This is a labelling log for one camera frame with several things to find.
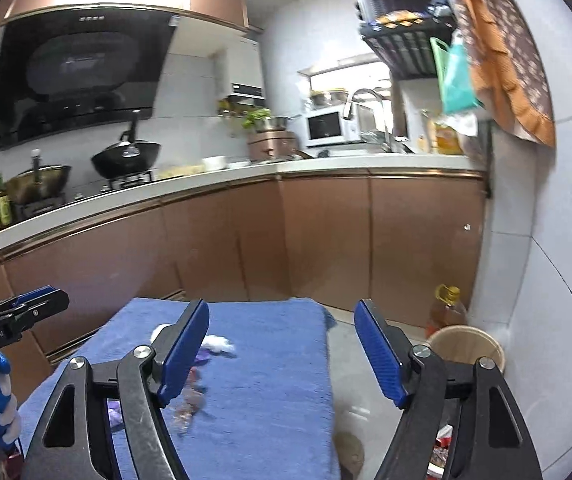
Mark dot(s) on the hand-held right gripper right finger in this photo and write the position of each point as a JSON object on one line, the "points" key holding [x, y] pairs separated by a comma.
{"points": [[381, 355]]}

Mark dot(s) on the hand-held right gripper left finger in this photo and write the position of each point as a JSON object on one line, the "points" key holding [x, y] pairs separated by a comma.
{"points": [[183, 355]]}

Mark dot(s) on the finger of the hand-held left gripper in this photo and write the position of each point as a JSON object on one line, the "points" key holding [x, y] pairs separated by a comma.
{"points": [[35, 296], [40, 312]]}

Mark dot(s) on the white and purple packet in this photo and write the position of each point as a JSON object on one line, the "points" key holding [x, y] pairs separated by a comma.
{"points": [[218, 344]]}

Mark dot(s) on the dark red snack wrapper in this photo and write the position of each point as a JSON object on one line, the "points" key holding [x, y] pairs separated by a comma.
{"points": [[190, 400]]}

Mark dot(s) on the purple plastic wrapper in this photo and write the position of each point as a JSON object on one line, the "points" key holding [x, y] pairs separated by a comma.
{"points": [[114, 412]]}

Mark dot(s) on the white bin with red bag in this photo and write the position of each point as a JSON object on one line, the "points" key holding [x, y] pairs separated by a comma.
{"points": [[443, 452]]}

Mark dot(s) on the person's left hand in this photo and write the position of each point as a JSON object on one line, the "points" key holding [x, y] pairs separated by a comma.
{"points": [[3, 390]]}

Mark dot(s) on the small white crumpled wrapper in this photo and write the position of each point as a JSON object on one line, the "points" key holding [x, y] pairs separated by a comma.
{"points": [[158, 331]]}

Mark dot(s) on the amber oil bottle yellow cap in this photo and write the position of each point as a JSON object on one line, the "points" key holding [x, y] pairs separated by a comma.
{"points": [[448, 310]]}

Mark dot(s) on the wooden waste basket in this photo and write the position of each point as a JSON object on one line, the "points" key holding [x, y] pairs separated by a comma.
{"points": [[466, 345]]}

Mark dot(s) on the blue towel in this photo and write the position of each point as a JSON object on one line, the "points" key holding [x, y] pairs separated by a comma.
{"points": [[266, 400]]}

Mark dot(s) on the green glass oil bottle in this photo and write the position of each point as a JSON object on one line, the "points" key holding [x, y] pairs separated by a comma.
{"points": [[3, 205]]}

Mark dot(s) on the round floor mat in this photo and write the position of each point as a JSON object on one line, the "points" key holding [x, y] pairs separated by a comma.
{"points": [[351, 455]]}

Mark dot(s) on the bronze wok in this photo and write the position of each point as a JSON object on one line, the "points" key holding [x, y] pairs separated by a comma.
{"points": [[40, 182]]}

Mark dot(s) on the copper kitchen base cabinet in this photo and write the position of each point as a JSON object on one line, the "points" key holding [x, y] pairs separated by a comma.
{"points": [[326, 240]]}

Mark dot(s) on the gas stove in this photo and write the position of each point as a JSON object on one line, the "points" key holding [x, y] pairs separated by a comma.
{"points": [[130, 180]]}

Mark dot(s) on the black wok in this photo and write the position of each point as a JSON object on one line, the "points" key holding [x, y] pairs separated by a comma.
{"points": [[125, 157]]}

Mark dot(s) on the white bowl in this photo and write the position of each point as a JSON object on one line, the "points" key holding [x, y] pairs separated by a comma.
{"points": [[214, 163]]}

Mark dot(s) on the copper rice cooker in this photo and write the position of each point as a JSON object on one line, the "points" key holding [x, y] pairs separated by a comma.
{"points": [[271, 146]]}

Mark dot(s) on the yellow cooking oil bottle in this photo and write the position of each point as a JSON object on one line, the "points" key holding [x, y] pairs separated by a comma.
{"points": [[446, 137]]}

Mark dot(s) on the black range hood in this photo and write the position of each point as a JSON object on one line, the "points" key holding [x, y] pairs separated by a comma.
{"points": [[85, 70]]}

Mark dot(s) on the white microwave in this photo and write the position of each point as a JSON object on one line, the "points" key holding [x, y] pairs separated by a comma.
{"points": [[323, 126]]}

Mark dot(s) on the white plastic bag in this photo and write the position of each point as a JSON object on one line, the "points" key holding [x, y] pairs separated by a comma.
{"points": [[466, 124]]}

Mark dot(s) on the steel kitchen faucet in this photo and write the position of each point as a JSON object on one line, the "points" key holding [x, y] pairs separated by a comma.
{"points": [[381, 105]]}

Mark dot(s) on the steel bowl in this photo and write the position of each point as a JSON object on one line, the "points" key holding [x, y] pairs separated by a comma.
{"points": [[330, 97]]}

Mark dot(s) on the window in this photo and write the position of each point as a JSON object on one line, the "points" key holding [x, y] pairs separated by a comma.
{"points": [[346, 72]]}

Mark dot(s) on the green plastic bag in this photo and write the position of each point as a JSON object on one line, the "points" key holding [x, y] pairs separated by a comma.
{"points": [[458, 80]]}

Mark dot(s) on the white water heater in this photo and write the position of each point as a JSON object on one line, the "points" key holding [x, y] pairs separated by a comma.
{"points": [[246, 67]]}

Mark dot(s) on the orange brown floral cloth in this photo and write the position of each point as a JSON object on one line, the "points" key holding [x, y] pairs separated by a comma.
{"points": [[506, 50]]}

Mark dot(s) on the black wall rack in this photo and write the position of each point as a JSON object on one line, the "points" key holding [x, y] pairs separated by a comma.
{"points": [[406, 50]]}

